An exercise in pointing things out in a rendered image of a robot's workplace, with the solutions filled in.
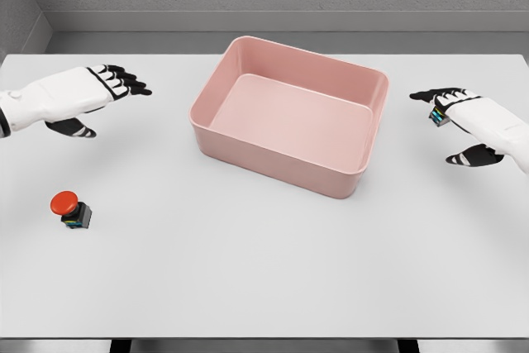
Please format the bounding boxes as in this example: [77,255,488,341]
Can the pink plastic basket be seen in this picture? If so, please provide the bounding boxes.
[188,36,390,201]

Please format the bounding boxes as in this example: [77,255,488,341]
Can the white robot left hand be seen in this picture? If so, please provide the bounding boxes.
[33,64,153,140]

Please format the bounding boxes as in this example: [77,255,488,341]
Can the red mushroom button industrial switch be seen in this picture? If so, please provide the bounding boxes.
[49,190,93,231]

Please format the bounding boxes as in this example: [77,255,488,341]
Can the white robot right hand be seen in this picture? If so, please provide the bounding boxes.
[409,87,512,169]

